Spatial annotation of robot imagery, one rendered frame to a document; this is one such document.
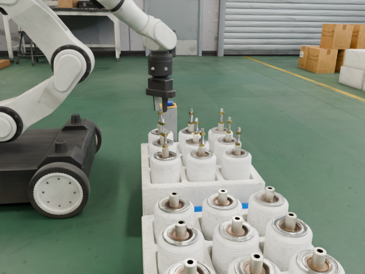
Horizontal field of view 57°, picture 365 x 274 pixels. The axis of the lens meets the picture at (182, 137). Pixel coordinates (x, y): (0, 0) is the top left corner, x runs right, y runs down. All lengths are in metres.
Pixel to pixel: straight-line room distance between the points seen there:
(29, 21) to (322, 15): 6.08
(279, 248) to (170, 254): 0.23
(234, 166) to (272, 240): 0.39
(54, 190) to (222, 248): 0.70
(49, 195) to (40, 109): 0.34
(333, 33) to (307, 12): 2.06
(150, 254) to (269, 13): 5.96
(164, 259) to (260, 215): 0.27
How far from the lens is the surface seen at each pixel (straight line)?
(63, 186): 1.24
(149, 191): 1.05
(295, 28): 6.72
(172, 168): 1.06
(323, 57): 4.74
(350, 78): 4.00
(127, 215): 1.26
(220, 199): 0.83
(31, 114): 1.41
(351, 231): 1.31
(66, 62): 1.29
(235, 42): 6.34
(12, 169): 1.31
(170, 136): 1.29
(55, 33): 1.33
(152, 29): 1.16
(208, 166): 1.07
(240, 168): 1.10
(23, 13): 1.33
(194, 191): 1.07
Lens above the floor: 0.67
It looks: 20 degrees down
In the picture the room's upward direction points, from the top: 1 degrees clockwise
